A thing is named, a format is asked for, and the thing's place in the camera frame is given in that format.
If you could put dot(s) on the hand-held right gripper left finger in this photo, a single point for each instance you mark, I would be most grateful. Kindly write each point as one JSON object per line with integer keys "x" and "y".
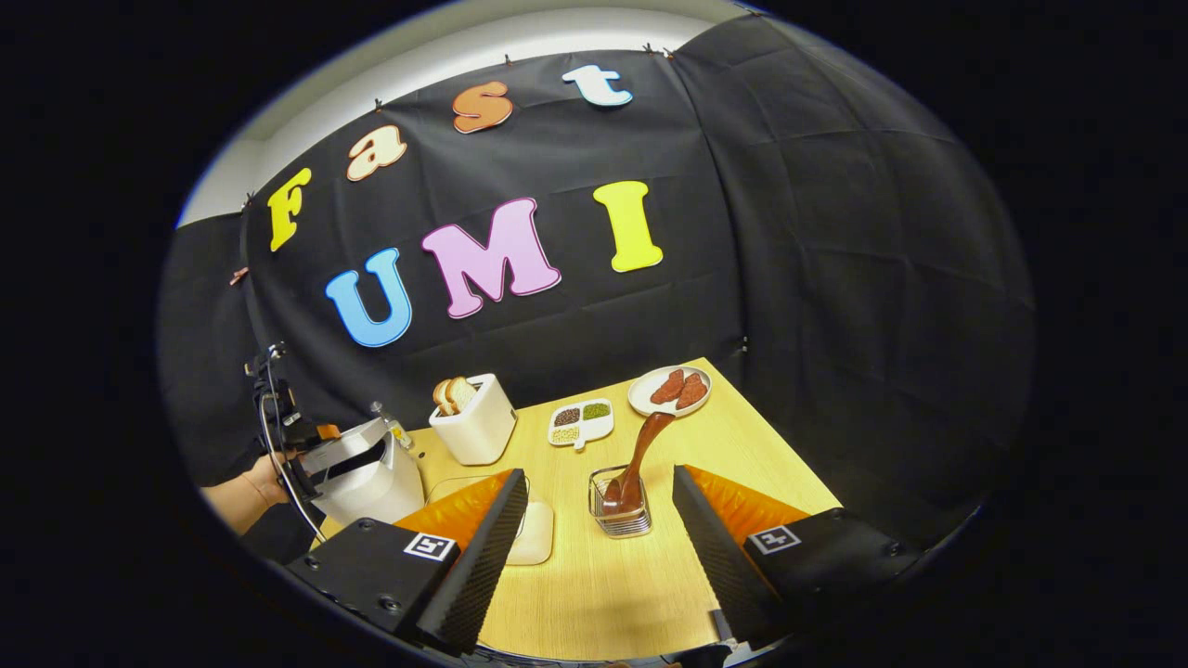
{"x": 483, "y": 566}

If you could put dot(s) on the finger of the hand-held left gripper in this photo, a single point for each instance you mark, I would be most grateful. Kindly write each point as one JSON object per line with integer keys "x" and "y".
{"x": 320, "y": 432}

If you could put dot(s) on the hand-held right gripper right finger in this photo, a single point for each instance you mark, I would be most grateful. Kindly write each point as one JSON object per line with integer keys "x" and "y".
{"x": 715, "y": 557}

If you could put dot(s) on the clear container of rice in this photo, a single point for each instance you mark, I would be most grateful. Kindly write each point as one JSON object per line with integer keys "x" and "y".
{"x": 534, "y": 538}

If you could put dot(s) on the white rice cooker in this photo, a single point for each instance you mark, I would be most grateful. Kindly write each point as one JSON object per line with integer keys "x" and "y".
{"x": 371, "y": 482}

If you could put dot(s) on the brown wooden spoon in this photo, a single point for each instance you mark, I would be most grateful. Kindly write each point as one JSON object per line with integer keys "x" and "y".
{"x": 640, "y": 455}

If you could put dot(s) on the small glass bottle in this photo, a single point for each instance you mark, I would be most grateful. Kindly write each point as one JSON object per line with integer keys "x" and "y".
{"x": 397, "y": 431}

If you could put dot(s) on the toast bread slice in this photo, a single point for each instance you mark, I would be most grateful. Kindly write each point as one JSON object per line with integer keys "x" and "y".
{"x": 461, "y": 393}
{"x": 442, "y": 397}

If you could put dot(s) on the white toaster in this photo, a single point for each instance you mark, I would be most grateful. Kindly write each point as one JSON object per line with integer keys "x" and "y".
{"x": 478, "y": 431}

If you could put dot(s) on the red cloth clip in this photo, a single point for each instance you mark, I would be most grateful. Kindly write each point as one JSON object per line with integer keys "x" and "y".
{"x": 238, "y": 276}

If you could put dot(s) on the red meat slice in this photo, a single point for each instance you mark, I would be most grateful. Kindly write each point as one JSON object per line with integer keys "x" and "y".
{"x": 691, "y": 391}
{"x": 666, "y": 387}

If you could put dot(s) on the white divided bean dish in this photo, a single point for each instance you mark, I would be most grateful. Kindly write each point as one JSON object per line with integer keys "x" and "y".
{"x": 580, "y": 425}

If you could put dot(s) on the white round plate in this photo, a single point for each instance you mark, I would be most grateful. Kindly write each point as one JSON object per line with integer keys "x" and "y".
{"x": 640, "y": 401}

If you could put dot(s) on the black backdrop cloth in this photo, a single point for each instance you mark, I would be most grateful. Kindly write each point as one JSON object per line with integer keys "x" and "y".
{"x": 835, "y": 278}

